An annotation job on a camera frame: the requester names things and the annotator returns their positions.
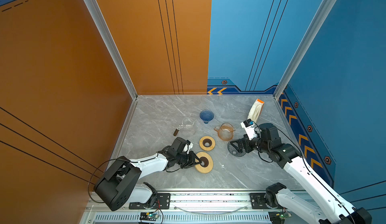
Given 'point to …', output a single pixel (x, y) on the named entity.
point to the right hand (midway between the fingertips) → (237, 139)
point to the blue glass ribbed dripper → (206, 115)
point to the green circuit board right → (278, 217)
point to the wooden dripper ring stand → (208, 165)
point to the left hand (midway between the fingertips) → (201, 161)
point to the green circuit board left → (150, 216)
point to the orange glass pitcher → (225, 131)
